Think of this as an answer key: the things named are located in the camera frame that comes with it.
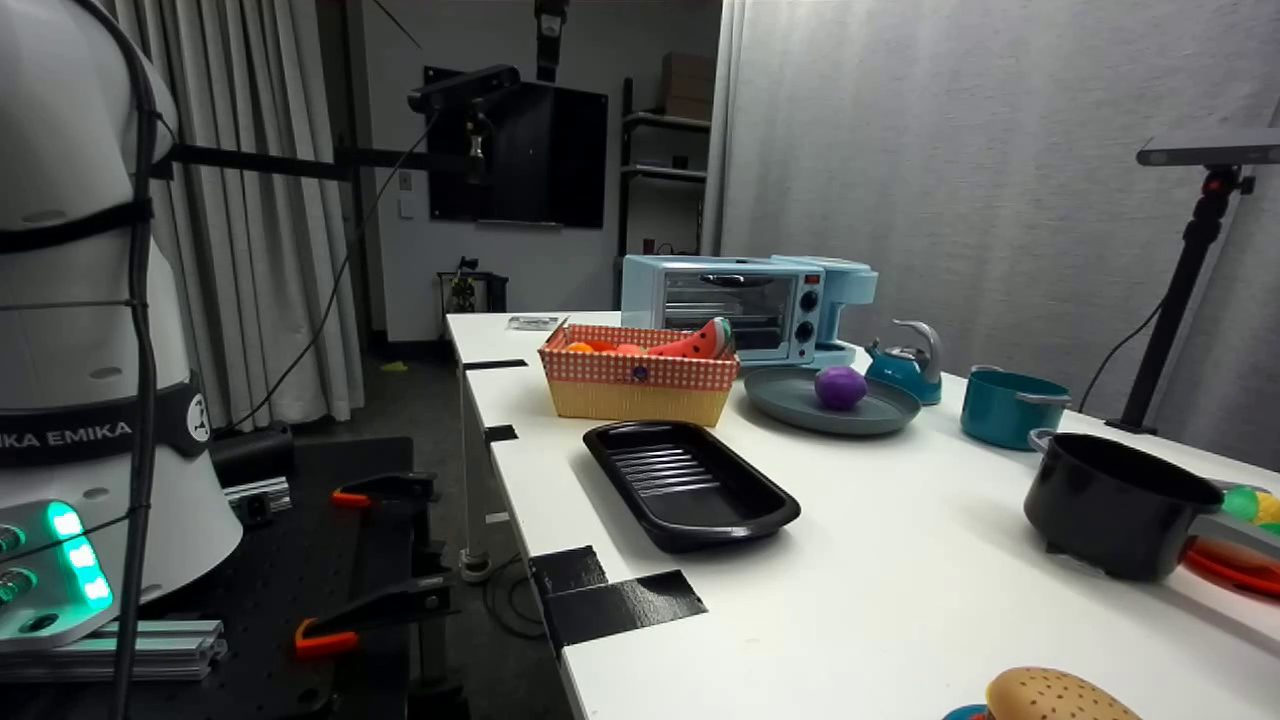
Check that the red watermelon slice toy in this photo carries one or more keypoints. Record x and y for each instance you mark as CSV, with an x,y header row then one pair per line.
x,y
714,342

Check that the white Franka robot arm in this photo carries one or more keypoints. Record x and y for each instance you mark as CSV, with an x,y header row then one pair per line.
x,y
106,477

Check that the light blue toy oven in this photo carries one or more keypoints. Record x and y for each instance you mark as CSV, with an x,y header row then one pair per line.
x,y
781,311

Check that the purple toy ball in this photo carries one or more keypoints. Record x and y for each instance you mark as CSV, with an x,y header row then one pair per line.
x,y
840,391

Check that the teal toy kettle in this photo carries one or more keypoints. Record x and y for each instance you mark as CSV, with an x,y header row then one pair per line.
x,y
910,369

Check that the teal toy pot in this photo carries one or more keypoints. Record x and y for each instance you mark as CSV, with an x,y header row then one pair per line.
x,y
1009,410

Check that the toy burger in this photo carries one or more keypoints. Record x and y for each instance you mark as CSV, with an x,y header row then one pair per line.
x,y
1040,692

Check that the colourful toy rings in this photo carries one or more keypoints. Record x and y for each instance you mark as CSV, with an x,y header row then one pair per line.
x,y
1241,540

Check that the orange checkered basket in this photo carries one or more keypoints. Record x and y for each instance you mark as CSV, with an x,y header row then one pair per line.
x,y
620,375

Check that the black rectangular tray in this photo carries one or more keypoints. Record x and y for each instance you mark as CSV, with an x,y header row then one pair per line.
x,y
687,487

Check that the black monitor on stand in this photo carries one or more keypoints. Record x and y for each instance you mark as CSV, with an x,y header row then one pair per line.
x,y
507,150

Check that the black cooking pot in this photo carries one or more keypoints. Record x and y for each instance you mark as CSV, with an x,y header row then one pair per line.
x,y
1112,504

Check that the orange-handled black clamp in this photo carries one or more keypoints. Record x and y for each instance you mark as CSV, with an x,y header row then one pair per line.
x,y
337,633

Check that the black camera tripod stand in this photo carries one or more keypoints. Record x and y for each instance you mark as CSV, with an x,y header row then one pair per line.
x,y
1224,159

